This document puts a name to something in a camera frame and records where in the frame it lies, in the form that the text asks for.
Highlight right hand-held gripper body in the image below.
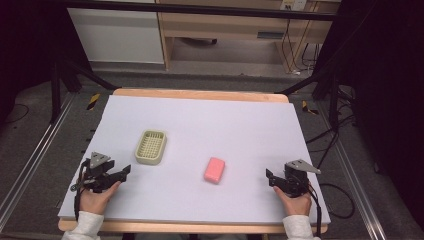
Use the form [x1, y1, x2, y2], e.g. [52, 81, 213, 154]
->
[281, 159, 322, 199]

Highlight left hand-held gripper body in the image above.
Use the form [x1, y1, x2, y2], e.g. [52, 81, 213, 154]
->
[70, 151, 116, 194]

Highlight beige slotted soap dish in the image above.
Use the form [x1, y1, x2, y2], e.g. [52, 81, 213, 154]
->
[134, 129, 168, 167]

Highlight pink soap bar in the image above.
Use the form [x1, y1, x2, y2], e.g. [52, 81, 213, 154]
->
[203, 156, 227, 185]

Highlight person's right hand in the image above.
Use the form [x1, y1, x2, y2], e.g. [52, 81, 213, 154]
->
[273, 185, 313, 217]

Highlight person's left hand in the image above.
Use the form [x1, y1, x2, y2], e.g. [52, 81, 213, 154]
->
[79, 181, 122, 216]

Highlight yellow black floor tape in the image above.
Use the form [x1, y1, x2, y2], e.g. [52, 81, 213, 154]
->
[86, 92, 101, 111]
[301, 100, 320, 116]

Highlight white foam mat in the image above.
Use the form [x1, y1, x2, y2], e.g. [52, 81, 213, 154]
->
[57, 94, 332, 225]

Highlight black metal stand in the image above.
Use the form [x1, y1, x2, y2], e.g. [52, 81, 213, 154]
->
[274, 65, 342, 132]
[49, 58, 120, 125]

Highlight wooden table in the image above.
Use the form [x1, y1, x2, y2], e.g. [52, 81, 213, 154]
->
[57, 87, 330, 235]

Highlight black curtain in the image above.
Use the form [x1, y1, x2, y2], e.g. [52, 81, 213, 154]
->
[0, 0, 92, 118]
[315, 0, 424, 232]

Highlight white cabinet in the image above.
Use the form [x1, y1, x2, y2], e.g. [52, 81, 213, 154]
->
[67, 7, 165, 65]

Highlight wooden desk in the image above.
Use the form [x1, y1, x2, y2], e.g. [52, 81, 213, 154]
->
[155, 0, 342, 73]

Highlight white power strip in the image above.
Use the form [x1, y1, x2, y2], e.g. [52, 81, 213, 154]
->
[279, 0, 308, 12]

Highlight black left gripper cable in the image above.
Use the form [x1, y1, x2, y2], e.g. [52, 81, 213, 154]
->
[73, 159, 92, 222]

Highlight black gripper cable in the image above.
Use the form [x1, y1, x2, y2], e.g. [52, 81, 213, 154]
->
[307, 183, 324, 238]
[73, 159, 92, 222]

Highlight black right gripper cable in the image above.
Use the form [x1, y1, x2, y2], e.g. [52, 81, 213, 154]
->
[307, 183, 324, 238]

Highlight black floor cable bundle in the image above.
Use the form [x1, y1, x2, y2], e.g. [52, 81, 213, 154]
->
[305, 87, 356, 170]

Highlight black looped floor cable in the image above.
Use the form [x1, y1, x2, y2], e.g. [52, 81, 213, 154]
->
[319, 182, 356, 220]

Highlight metal floor rail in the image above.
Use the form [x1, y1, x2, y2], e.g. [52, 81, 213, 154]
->
[0, 92, 78, 232]
[315, 99, 392, 240]

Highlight thin black floor cable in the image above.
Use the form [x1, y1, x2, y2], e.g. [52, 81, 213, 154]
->
[4, 102, 31, 126]

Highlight hanging desk cables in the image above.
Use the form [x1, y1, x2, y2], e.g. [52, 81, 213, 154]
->
[280, 18, 322, 74]

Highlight black horizontal frame bar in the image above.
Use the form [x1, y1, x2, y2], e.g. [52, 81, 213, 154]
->
[62, 0, 338, 22]

